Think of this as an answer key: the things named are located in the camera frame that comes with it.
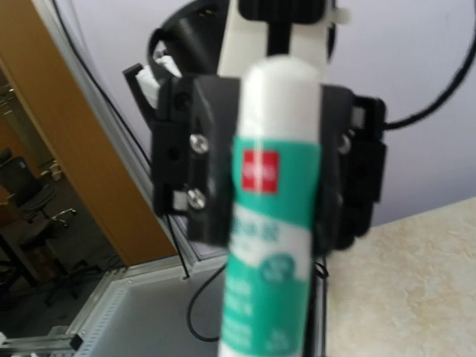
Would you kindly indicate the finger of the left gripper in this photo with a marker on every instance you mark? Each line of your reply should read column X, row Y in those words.
column 336, row 116

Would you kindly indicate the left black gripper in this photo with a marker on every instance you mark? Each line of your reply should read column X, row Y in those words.
column 192, row 143

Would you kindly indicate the small green white glue stick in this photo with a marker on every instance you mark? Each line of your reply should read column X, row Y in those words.
column 275, row 173

